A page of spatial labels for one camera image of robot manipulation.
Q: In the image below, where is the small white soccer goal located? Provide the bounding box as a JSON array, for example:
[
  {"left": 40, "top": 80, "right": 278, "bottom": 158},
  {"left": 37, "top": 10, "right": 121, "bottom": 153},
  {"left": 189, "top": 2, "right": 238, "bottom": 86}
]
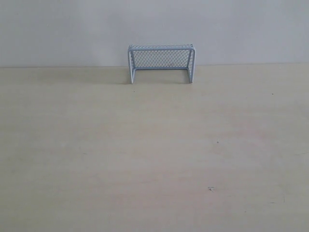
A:
[{"left": 127, "top": 44, "right": 196, "bottom": 84}]

